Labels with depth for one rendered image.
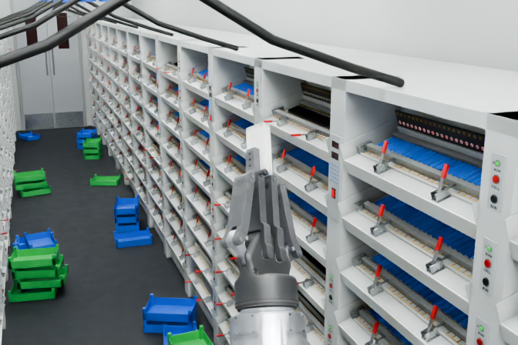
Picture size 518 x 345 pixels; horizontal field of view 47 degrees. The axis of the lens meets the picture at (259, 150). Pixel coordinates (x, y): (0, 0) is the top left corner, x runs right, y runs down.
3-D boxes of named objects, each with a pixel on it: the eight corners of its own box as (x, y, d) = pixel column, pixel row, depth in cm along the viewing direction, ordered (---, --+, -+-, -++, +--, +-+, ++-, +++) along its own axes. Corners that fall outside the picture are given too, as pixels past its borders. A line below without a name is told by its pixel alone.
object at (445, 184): (480, 242, 133) (469, 188, 128) (347, 172, 188) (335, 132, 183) (549, 204, 138) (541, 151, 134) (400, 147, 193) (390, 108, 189)
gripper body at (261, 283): (314, 310, 71) (307, 233, 75) (269, 305, 65) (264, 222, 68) (265, 317, 76) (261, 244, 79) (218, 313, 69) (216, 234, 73)
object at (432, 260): (472, 319, 138) (462, 269, 133) (344, 229, 193) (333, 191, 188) (540, 279, 143) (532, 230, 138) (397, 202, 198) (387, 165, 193)
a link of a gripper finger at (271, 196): (279, 259, 72) (287, 261, 73) (275, 172, 76) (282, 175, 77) (254, 265, 74) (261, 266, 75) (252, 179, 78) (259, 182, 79)
